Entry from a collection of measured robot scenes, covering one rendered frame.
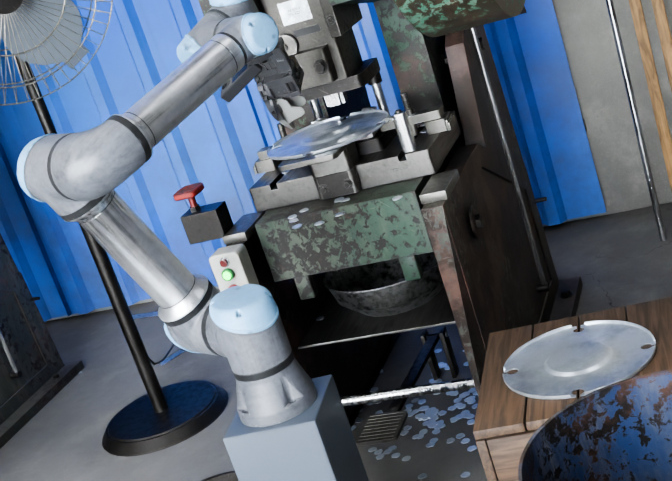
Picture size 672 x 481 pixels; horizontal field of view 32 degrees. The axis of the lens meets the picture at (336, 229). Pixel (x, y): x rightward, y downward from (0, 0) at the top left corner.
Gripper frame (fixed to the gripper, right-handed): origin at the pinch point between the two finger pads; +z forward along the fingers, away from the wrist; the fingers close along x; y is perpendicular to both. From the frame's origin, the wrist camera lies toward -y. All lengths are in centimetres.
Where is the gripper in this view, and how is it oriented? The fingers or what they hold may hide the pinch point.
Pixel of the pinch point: (287, 124)
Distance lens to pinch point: 245.1
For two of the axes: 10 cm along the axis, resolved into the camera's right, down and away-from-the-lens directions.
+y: 9.3, -2.3, -3.0
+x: 0.5, -7.0, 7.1
